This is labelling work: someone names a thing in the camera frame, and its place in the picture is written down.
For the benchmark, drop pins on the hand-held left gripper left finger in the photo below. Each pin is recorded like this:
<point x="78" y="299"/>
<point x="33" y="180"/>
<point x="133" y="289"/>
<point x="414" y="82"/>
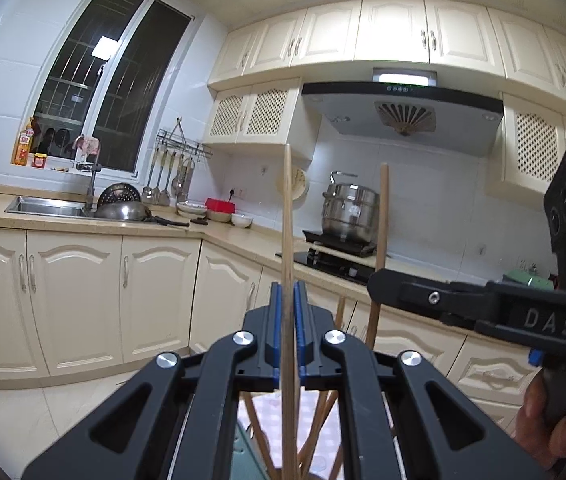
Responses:
<point x="275" y="335"/>

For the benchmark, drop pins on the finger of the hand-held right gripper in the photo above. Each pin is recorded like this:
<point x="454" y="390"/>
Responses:
<point x="413" y="295"/>

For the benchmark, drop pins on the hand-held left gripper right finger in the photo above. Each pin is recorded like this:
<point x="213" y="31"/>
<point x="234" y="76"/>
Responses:
<point x="299" y="335"/>

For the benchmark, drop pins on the bundle of wooden chopsticks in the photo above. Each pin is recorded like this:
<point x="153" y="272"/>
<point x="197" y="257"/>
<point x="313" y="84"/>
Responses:
<point x="341" y="312"/>

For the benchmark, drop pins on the single wooden chopstick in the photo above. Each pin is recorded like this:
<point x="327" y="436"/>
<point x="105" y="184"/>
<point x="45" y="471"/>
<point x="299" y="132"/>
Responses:
<point x="382" y="220"/>
<point x="288" y="235"/>

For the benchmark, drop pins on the person's right hand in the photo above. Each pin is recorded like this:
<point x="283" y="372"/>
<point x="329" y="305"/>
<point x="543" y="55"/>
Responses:
<point x="533" y="420"/>

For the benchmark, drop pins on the green container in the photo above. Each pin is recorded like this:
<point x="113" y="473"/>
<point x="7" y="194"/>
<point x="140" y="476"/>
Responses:
<point x="525" y="276"/>

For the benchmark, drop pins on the pink checked cake print tablecloth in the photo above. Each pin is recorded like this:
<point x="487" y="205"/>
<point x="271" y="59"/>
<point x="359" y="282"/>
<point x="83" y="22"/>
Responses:
<point x="270" y="412"/>

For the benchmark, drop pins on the black induction cooker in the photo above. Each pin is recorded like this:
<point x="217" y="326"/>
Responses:
<point x="338" y="242"/>

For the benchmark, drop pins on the stainless steel pot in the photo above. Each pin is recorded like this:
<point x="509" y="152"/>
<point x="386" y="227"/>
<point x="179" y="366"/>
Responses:
<point x="350" y="210"/>

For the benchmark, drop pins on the cream lattice door cabinet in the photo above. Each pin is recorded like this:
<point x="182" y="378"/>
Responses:
<point x="268" y="110"/>
<point x="533" y="150"/>

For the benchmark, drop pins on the white bowl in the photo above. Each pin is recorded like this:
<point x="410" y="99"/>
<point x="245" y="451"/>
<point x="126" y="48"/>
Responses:
<point x="241" y="220"/>

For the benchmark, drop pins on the red container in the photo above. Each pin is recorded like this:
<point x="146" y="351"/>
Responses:
<point x="220" y="205"/>

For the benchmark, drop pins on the stack of white plates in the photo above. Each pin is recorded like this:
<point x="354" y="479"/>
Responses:
<point x="190" y="207"/>

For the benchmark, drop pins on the round wooden board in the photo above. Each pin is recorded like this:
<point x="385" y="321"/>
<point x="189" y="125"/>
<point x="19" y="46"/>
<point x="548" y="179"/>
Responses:
<point x="301" y="180"/>

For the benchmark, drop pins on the hanging metal kitchen utensil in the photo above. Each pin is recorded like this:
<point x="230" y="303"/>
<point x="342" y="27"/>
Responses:
<point x="178" y="185"/>
<point x="189" y="180"/>
<point x="148" y="191"/>
<point x="164" y="195"/>

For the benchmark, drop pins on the grey range hood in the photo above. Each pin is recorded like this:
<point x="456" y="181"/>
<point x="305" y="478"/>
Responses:
<point x="363" y="115"/>

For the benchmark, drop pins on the beige kitchen countertop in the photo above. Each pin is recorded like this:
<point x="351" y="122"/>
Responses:
<point x="113" y="227"/>

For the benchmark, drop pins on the cream lower kitchen cabinets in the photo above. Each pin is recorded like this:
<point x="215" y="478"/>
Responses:
<point x="78" y="300"/>

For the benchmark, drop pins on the cream kitchen cabinets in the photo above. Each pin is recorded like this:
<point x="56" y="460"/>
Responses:
<point x="393" y="30"/>
<point x="78" y="300"/>

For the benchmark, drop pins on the metal colander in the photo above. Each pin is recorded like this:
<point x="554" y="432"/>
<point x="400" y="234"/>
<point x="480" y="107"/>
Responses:
<point x="120" y="192"/>

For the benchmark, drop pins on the metal faucet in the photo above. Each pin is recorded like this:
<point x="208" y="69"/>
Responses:
<point x="90" y="185"/>

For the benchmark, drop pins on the cream upper kitchen cabinets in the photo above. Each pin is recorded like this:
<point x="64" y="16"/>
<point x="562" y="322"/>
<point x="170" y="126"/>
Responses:
<point x="393" y="30"/>

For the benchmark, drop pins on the pink cloth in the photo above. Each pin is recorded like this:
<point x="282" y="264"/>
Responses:
<point x="88" y="145"/>

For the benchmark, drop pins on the stainless steel sink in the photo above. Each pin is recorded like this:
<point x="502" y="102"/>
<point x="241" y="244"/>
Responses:
<point x="38" y="206"/>

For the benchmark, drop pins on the small red jar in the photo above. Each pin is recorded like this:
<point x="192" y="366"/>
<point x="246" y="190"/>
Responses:
<point x="39" y="160"/>

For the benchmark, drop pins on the dark kitchen window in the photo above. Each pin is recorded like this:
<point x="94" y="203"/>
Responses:
<point x="113" y="85"/>

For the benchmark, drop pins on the orange label oil bottle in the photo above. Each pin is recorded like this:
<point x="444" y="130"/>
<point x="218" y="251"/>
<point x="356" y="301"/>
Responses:
<point x="24" y="145"/>

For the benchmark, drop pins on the wall utensil rack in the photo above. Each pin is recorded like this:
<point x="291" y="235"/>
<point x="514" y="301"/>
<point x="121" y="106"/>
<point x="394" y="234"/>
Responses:
<point x="183" y="142"/>

